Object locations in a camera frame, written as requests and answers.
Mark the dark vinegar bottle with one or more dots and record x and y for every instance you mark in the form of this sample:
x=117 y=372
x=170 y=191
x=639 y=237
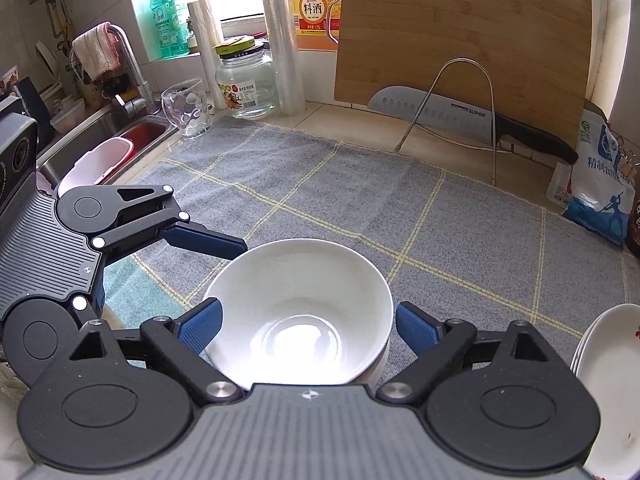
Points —
x=632 y=239

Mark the glass jar green lid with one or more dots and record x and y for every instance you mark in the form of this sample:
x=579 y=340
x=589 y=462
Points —
x=246 y=77

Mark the pink white dish towel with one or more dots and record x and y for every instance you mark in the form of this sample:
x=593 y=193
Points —
x=97 y=51

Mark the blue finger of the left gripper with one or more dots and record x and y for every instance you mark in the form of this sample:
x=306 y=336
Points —
x=98 y=294
x=197 y=238

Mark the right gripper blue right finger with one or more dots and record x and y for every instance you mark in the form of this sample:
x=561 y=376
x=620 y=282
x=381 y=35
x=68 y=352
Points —
x=439 y=348

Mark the white blue salt bag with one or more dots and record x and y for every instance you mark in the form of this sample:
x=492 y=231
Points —
x=595 y=192

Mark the grey checked cloth mat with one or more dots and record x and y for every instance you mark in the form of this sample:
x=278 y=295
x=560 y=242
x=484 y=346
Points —
x=455 y=247

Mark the metal wire board stand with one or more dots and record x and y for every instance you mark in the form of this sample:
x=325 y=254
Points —
x=454 y=138

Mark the clear glass mug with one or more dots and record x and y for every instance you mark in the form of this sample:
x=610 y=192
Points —
x=186 y=107

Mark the white bowl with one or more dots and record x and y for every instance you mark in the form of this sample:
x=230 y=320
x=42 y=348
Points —
x=372 y=375
x=300 y=312

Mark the tall plastic wrap roll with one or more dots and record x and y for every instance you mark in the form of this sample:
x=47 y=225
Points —
x=281 y=36

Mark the green dish soap bottle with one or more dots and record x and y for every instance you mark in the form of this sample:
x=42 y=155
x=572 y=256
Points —
x=169 y=18

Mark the red white sink basin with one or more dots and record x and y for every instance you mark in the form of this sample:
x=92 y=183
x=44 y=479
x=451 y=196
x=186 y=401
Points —
x=99 y=164

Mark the orange cooking wine jug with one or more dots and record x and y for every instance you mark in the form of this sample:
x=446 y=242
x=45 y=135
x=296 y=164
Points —
x=316 y=23

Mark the santoku knife black handle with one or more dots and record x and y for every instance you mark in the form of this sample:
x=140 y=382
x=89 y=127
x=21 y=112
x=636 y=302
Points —
x=466 y=120

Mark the white plate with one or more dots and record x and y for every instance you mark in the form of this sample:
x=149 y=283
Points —
x=609 y=369
x=581 y=344

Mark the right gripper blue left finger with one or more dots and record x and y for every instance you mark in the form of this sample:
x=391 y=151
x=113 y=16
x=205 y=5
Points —
x=175 y=345

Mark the steel kitchen faucet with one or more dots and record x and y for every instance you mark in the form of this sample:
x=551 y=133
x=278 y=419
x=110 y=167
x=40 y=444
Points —
x=145 y=103

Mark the bamboo cutting board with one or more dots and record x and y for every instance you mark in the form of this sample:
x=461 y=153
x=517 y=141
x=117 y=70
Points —
x=526 y=59

